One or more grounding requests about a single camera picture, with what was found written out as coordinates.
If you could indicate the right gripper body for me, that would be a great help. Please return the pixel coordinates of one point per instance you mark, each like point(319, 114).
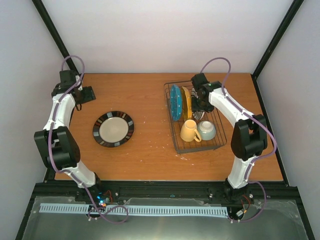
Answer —
point(201, 105)

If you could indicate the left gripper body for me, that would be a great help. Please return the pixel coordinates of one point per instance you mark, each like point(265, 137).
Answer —
point(85, 98)

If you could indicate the white blue striped plate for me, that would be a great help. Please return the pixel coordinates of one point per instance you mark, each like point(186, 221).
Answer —
point(197, 115)

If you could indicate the orange dotted plate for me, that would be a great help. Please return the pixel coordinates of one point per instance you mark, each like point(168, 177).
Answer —
point(186, 104)

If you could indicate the teal dotted plate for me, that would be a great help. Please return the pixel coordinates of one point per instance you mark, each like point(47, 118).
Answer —
point(175, 102)

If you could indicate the pale green ceramic bowl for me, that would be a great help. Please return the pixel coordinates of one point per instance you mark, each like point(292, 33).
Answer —
point(206, 130)

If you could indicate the yellow ceramic mug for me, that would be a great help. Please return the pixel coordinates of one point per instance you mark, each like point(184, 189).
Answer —
point(189, 131)

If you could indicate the dark wire dish rack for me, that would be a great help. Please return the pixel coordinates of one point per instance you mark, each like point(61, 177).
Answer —
point(183, 147)

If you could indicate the dark patterned plate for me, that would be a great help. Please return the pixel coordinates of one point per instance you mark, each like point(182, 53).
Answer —
point(113, 129)

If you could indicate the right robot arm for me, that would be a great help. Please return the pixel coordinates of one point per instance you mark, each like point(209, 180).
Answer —
point(249, 137)

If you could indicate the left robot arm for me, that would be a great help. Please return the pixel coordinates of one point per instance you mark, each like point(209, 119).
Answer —
point(57, 147)

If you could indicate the metal front plate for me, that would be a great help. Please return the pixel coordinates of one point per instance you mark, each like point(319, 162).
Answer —
point(274, 220)

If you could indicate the black left frame post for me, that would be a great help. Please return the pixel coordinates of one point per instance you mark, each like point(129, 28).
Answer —
point(42, 11)

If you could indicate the black frame post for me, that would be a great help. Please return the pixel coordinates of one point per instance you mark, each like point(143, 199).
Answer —
point(42, 11)
point(285, 23)

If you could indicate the black front rail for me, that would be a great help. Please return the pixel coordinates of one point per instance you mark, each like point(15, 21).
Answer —
point(212, 192)

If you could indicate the light blue slotted cable duct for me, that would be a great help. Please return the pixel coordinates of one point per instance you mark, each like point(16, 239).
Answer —
point(138, 210)

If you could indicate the black right frame post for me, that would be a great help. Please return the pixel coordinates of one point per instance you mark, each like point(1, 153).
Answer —
point(285, 23)

